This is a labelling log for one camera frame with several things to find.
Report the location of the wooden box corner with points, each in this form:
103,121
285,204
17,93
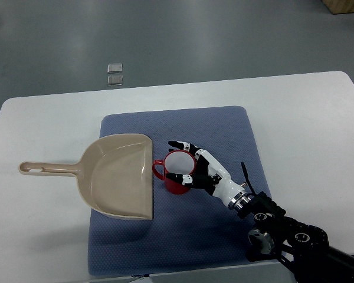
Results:
340,6

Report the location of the blue gray fabric mat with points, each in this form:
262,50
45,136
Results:
189,231

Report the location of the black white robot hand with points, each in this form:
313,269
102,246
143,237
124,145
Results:
211,176

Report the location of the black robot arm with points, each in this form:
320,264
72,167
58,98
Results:
303,249

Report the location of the lower metal floor plate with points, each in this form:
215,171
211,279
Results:
114,80

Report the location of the beige plastic dustpan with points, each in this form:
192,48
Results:
114,176

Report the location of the upper metal floor plate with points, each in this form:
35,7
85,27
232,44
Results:
114,68

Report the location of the metal floor plate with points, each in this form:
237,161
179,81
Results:
114,80
114,68

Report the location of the red cup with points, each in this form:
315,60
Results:
176,162

